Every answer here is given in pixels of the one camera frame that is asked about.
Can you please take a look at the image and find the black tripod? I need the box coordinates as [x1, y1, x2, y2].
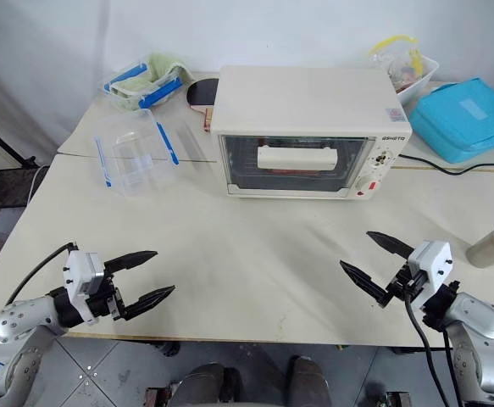
[0, 108, 41, 169]

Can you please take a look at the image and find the grey cup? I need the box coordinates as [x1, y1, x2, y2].
[466, 228, 494, 270]

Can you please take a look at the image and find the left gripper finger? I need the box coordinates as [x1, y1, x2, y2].
[103, 250, 159, 275]
[123, 284, 176, 321]

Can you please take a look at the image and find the blue fabric bag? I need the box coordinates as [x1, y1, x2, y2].
[408, 76, 494, 164]

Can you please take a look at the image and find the yellow rimmed plastic bag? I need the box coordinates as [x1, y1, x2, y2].
[369, 35, 422, 65]

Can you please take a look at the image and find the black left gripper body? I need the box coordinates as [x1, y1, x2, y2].
[86, 270, 129, 326]

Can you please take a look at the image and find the light green cloth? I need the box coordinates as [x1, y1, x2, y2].
[114, 52, 197, 98]

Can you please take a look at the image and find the clear container with blue clips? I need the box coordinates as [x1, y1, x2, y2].
[103, 59, 185, 113]

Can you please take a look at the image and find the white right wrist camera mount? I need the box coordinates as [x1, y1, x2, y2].
[408, 239, 453, 313]

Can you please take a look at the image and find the white plastic bin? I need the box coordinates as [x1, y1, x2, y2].
[388, 54, 441, 108]

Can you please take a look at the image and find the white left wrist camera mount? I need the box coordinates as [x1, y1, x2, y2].
[63, 249, 106, 327]

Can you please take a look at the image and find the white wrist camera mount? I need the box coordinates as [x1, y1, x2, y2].
[408, 239, 453, 313]
[63, 249, 106, 327]

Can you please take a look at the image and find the dark grey rounded shape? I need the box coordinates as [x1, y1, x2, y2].
[287, 355, 333, 407]
[171, 362, 242, 407]

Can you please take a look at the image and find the black floor mat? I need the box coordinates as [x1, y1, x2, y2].
[0, 167, 51, 211]

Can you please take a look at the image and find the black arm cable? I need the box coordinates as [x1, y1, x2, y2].
[4, 242, 80, 307]
[403, 286, 464, 407]

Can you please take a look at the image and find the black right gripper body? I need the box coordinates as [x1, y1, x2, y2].
[384, 262, 428, 308]

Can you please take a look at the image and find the cream toaster oven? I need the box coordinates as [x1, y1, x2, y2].
[210, 64, 413, 202]

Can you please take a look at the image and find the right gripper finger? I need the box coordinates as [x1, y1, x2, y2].
[340, 259, 394, 308]
[366, 231, 415, 259]

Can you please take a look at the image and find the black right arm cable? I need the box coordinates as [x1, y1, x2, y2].
[403, 286, 464, 407]

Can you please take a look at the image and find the black table tennis paddle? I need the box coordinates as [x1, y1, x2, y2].
[185, 77, 220, 134]

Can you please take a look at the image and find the empty clear plastic container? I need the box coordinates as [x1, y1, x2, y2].
[92, 108, 180, 198]

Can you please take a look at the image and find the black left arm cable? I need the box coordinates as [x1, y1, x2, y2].
[4, 242, 80, 307]

